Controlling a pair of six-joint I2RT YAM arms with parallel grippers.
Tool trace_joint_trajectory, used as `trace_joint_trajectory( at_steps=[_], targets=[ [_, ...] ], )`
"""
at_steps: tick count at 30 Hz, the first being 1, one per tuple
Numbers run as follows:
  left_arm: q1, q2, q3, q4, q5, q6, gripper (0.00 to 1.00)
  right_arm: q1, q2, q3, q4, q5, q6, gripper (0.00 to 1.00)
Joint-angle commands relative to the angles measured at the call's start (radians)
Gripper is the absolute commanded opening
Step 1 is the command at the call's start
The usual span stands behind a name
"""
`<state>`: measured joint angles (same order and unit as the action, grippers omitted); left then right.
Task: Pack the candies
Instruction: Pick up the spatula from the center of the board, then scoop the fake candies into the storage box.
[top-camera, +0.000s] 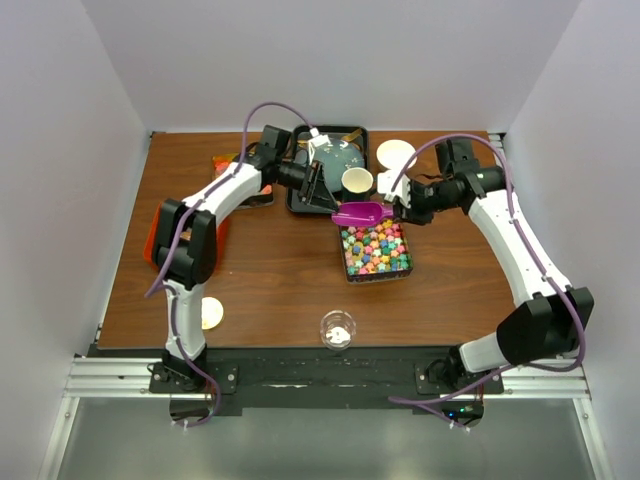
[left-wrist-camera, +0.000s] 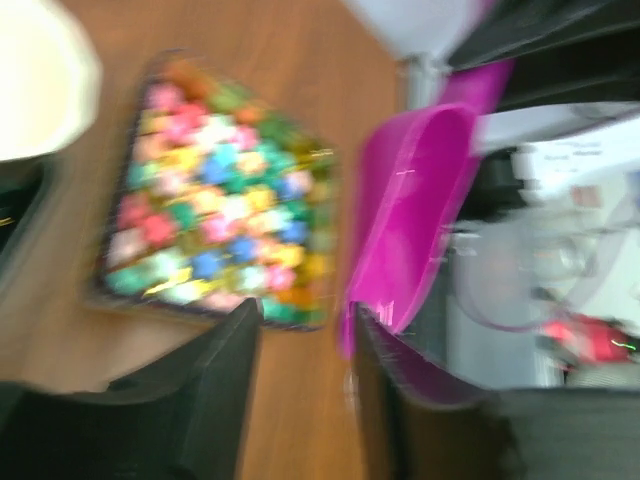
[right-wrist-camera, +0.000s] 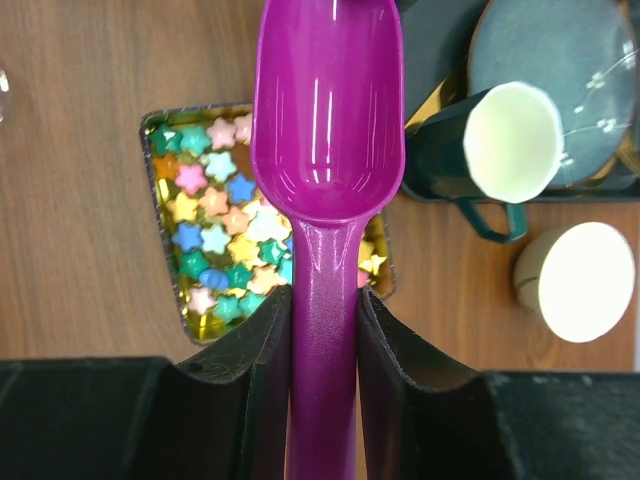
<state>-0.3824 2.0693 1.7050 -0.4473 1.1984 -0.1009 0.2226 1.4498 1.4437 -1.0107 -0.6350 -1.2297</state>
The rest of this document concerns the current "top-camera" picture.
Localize blue-grey ceramic plate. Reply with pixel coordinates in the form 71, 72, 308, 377
313, 136, 365, 193

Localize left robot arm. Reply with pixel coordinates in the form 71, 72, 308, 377
145, 126, 338, 392

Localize gummy candy tin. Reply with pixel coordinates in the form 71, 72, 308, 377
211, 153, 275, 209

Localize dark green mug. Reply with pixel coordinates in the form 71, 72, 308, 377
341, 167, 374, 203

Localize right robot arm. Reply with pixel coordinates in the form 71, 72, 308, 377
377, 133, 594, 394

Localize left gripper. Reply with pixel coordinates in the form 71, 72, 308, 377
275, 159, 339, 212

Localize black serving tray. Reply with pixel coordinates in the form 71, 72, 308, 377
285, 124, 369, 215

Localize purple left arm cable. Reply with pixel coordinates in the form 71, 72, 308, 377
144, 101, 321, 429

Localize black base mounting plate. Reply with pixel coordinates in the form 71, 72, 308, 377
147, 346, 481, 418

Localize white ceramic bowl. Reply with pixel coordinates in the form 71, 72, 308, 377
376, 139, 416, 171

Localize purple plastic scoop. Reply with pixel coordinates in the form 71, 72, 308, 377
331, 201, 394, 227

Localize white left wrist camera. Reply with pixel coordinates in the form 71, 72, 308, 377
307, 127, 330, 163

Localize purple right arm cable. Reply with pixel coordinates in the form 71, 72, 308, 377
388, 134, 586, 426

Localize gold spoon on tray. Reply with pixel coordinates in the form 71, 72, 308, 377
329, 128, 363, 148

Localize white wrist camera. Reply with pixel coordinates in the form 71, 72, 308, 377
307, 127, 330, 163
376, 170, 411, 207

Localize orange plastic candy box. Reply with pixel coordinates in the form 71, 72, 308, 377
143, 199, 230, 276

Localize star candy tin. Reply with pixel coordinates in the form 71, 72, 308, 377
339, 219, 414, 284

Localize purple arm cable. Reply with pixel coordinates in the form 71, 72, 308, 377
144, 101, 321, 429
388, 134, 586, 426

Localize clear glass jar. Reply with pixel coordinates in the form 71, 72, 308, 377
320, 310, 356, 351

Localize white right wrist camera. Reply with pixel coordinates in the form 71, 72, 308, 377
376, 170, 411, 207

